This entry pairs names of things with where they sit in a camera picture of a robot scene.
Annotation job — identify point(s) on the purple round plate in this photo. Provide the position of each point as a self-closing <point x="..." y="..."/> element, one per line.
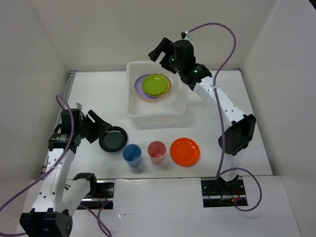
<point x="138" y="84"/>

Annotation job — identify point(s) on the blue plastic cup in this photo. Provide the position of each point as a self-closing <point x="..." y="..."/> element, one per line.
<point x="132" y="155"/>

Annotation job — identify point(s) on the black round plate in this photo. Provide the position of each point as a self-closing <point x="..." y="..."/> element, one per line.
<point x="113" y="139"/>

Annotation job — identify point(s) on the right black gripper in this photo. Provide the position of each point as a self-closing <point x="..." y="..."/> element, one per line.
<point x="164" y="46"/>

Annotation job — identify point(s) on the yellow woven pattern plate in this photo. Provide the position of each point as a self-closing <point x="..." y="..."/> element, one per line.
<point x="169" y="85"/>

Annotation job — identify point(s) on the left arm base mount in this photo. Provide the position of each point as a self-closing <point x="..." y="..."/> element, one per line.
<point x="102" y="198"/>

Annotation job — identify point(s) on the white plastic bin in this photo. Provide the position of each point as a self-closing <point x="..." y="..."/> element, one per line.
<point x="168" y="111"/>

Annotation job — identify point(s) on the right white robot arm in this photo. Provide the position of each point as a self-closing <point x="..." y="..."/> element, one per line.
<point x="237" y="126"/>

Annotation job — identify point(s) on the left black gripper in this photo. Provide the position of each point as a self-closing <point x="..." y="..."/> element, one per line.
<point x="102" y="124"/>

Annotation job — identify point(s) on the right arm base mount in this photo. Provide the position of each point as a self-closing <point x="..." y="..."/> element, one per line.
<point x="212" y="196"/>

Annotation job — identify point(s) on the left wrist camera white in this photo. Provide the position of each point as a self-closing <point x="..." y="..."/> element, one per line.
<point x="78" y="106"/>

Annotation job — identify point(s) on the pink plastic cup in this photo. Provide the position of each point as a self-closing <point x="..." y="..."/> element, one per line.
<point x="156" y="151"/>

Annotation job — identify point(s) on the green round plate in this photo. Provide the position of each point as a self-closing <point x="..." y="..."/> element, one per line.
<point x="154" y="85"/>

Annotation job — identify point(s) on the orange round plate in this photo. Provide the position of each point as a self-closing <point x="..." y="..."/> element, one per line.
<point x="184" y="152"/>

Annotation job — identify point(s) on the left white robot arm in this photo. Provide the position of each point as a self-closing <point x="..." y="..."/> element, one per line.
<point x="51" y="213"/>

